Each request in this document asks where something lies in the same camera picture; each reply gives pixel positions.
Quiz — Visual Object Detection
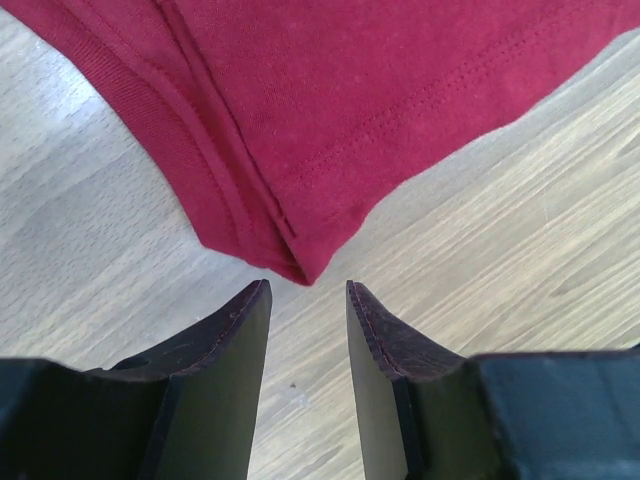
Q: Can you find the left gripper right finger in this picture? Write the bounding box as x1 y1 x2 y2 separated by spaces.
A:
346 281 639 479

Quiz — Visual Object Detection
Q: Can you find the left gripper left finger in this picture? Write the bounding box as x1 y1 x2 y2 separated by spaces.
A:
1 280 272 479

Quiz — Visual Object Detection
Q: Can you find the dark red t shirt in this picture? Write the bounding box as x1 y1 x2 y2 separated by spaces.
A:
3 1 639 285

